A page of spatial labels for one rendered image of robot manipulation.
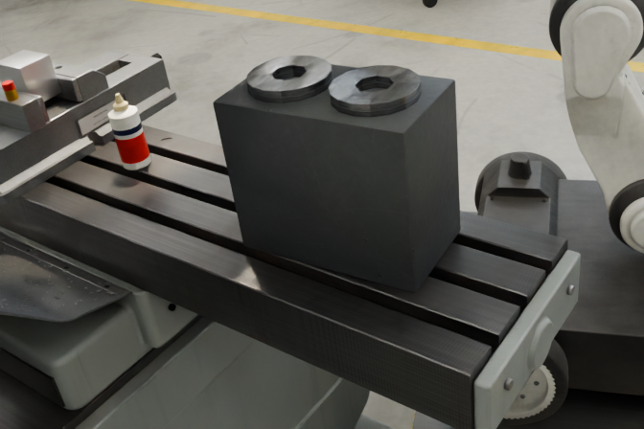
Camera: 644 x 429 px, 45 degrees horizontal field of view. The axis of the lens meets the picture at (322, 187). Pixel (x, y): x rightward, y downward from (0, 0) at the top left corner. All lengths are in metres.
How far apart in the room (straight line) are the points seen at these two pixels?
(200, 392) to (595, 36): 0.77
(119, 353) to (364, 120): 0.50
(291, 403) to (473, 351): 0.73
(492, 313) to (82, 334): 0.52
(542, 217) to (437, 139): 0.77
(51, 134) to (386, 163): 0.59
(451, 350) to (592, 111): 0.61
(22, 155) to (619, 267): 0.99
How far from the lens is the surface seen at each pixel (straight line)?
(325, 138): 0.74
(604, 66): 1.20
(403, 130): 0.70
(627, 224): 1.35
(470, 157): 2.88
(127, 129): 1.09
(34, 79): 1.18
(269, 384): 1.35
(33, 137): 1.15
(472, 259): 0.84
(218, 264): 0.89
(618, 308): 1.36
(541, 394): 1.35
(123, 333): 1.05
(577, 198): 1.62
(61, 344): 1.03
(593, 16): 1.17
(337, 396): 1.54
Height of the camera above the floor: 1.45
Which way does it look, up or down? 32 degrees down
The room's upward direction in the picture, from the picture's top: 8 degrees counter-clockwise
